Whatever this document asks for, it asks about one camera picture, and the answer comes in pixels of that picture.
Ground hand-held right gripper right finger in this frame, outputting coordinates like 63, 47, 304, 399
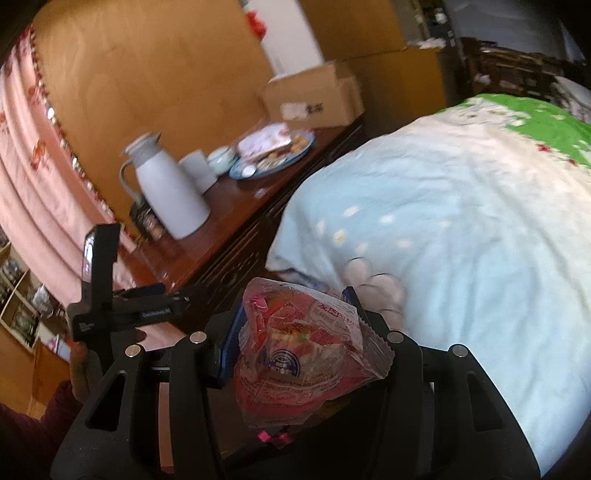
344, 286, 541, 480

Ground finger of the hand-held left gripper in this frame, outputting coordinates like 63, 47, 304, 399
113, 282, 167, 300

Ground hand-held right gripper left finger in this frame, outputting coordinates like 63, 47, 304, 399
50, 305, 245, 480

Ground red snack bag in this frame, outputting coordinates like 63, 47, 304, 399
233, 277, 393, 428

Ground person's left forearm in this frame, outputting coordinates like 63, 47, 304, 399
0, 378, 88, 480

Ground person's left hand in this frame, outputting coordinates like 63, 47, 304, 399
69, 344, 105, 402

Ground wooden shelf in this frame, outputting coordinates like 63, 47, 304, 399
0, 240, 65, 356

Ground white thermos jug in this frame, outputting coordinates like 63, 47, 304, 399
119, 131, 212, 241

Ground dark wooden sideboard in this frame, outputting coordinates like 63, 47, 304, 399
117, 117, 365, 333

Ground white cup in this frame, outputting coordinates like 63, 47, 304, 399
178, 150, 219, 195

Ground printed cartoon quilt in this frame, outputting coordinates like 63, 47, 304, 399
265, 92, 591, 476

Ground pink curtain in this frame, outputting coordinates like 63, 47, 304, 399
0, 23, 139, 315

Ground ceramic lidded cup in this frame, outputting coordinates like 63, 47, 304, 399
206, 145, 238, 176

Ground blue plate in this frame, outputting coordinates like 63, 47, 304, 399
228, 129, 317, 182

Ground pink snack packet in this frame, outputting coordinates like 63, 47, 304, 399
236, 124, 294, 160

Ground wooden door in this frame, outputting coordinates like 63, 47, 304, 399
28, 0, 278, 232

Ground cardboard box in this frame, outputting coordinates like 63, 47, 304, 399
261, 60, 365, 132

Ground red hanging ornament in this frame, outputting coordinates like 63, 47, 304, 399
245, 9, 269, 40

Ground wooden wardrobe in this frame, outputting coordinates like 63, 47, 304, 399
300, 0, 451, 125

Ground wooden table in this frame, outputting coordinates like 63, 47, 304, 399
462, 37, 561, 100

